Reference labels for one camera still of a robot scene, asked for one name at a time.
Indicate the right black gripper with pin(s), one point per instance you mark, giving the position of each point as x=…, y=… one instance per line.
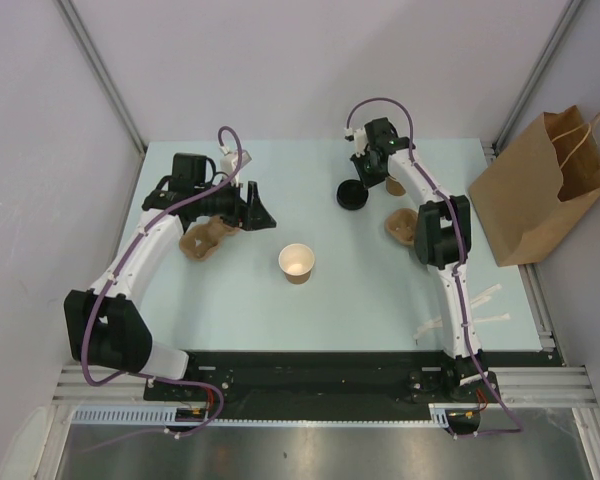
x=367, y=180

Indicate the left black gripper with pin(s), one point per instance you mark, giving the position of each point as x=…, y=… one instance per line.
x=249, y=215

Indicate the black plastic cup lid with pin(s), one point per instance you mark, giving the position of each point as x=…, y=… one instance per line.
x=351, y=195

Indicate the brown pulp cup carrier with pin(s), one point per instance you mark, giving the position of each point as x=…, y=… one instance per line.
x=401, y=225
x=201, y=241

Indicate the brown paper coffee cup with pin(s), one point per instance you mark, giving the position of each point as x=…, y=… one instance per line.
x=296, y=261

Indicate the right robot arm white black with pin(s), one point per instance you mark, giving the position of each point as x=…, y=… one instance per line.
x=442, y=241

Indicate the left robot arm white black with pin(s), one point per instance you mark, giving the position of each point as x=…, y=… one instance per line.
x=105, y=327

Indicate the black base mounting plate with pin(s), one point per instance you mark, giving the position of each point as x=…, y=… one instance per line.
x=331, y=385

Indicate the brown paper bag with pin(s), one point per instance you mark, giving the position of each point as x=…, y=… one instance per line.
x=539, y=187

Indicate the white round object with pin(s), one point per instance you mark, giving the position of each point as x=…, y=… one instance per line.
x=25, y=451

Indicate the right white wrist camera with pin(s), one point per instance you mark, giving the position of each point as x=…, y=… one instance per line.
x=359, y=139

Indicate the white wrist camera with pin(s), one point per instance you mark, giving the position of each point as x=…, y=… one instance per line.
x=359, y=139
x=230, y=160

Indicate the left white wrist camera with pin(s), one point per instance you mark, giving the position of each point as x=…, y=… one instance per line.
x=230, y=160

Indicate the right aluminium corner post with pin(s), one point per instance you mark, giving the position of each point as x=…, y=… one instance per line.
x=556, y=40

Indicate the aluminium corner post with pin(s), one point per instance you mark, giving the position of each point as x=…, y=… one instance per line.
x=556, y=40
x=94, y=60

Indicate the white slotted cable duct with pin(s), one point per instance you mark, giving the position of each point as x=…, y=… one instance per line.
x=174, y=417

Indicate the left aluminium corner post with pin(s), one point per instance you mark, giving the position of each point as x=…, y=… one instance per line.
x=94, y=60

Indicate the aluminium frame rail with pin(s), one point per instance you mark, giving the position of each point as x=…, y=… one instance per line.
x=543, y=387

